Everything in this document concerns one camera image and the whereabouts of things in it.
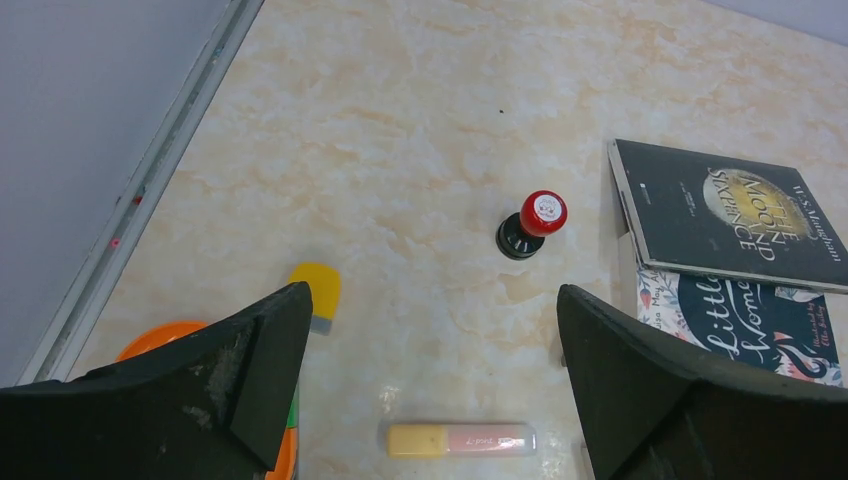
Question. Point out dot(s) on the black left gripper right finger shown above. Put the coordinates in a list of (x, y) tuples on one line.
[(652, 406)]

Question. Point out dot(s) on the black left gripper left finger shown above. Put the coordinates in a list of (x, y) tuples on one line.
[(211, 405)]

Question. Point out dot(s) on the black Moon and Sixpence book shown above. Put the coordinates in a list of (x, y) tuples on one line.
[(706, 214)]

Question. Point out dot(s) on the Little Women floral book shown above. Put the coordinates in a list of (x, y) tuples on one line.
[(780, 329)]

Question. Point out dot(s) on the yellow pink highlighter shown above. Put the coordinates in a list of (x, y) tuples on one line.
[(441, 440)]

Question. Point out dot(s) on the aluminium frame rail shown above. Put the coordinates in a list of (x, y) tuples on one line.
[(99, 102)]

